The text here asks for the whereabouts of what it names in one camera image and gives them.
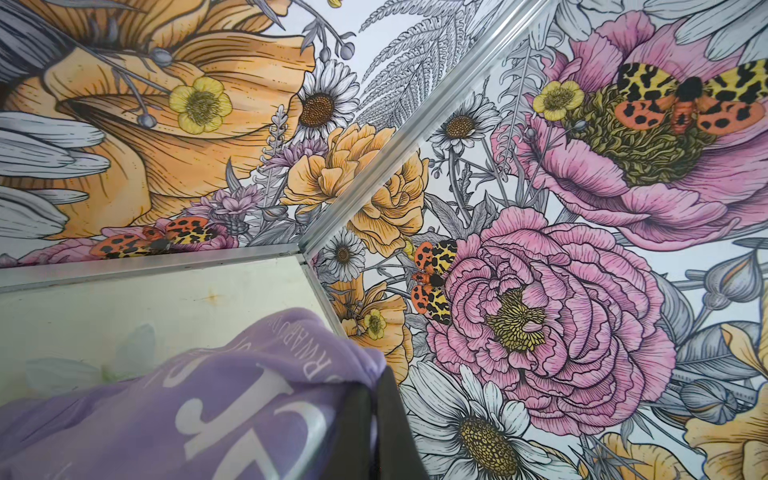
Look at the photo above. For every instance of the aluminium table edge rail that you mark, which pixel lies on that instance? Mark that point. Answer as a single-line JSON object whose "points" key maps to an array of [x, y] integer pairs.
{"points": [[41, 276]]}

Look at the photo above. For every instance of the purple printed cloth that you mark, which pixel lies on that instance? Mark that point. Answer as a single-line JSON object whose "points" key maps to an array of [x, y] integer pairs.
{"points": [[261, 407]]}

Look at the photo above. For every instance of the aluminium corner post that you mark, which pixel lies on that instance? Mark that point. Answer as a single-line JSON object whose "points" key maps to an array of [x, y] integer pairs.
{"points": [[514, 24]]}

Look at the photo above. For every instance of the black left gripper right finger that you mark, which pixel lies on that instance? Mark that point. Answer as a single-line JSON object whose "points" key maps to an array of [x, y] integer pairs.
{"points": [[395, 454]]}

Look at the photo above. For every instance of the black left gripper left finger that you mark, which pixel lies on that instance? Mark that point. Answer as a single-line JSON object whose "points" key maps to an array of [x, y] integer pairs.
{"points": [[350, 455]]}

